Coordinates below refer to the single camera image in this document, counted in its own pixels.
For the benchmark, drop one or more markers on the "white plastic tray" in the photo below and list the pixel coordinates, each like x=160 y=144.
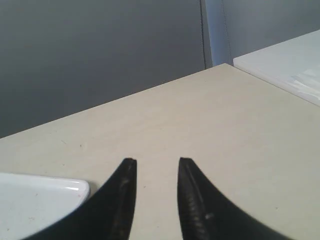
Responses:
x=30 y=203

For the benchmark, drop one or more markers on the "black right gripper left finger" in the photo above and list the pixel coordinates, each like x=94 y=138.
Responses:
x=107 y=215

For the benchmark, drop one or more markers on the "white side table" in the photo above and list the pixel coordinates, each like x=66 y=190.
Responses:
x=292 y=65

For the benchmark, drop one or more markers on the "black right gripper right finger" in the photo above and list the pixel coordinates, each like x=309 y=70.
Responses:
x=206 y=214

